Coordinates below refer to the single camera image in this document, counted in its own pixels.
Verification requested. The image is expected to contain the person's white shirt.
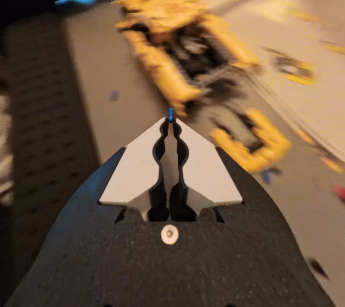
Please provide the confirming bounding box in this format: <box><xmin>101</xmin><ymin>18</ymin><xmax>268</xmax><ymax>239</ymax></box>
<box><xmin>0</xmin><ymin>92</ymin><xmax>14</xmax><ymax>205</ymax></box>

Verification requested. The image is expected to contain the dark perforated foam pad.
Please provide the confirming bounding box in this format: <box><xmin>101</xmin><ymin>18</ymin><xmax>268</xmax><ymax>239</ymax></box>
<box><xmin>0</xmin><ymin>13</ymin><xmax>101</xmax><ymax>286</ymax></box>

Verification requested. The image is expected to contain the grey desk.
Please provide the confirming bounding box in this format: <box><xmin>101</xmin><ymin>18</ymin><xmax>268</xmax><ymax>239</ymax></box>
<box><xmin>61</xmin><ymin>0</ymin><xmax>345</xmax><ymax>307</ymax></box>

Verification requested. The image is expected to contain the instruction booklet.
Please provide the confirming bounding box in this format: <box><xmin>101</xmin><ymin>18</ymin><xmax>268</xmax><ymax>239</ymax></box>
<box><xmin>189</xmin><ymin>0</ymin><xmax>345</xmax><ymax>173</ymax></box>

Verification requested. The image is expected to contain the yellow toy brick car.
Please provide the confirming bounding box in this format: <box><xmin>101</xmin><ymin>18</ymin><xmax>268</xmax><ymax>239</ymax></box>
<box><xmin>112</xmin><ymin>0</ymin><xmax>263</xmax><ymax>118</ymax></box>

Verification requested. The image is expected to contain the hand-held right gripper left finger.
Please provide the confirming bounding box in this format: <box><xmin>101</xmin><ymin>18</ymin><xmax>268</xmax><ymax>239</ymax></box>
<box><xmin>99</xmin><ymin>118</ymin><xmax>170</xmax><ymax>222</ymax></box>

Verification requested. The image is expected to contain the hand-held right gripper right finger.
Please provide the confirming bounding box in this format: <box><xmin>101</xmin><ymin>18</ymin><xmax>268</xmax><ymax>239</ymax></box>
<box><xmin>169</xmin><ymin>118</ymin><xmax>243</xmax><ymax>222</ymax></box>

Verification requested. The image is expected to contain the yellow black brick subassembly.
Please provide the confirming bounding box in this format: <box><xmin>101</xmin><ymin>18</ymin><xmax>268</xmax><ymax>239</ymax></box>
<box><xmin>210</xmin><ymin>108</ymin><xmax>293</xmax><ymax>173</ymax></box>

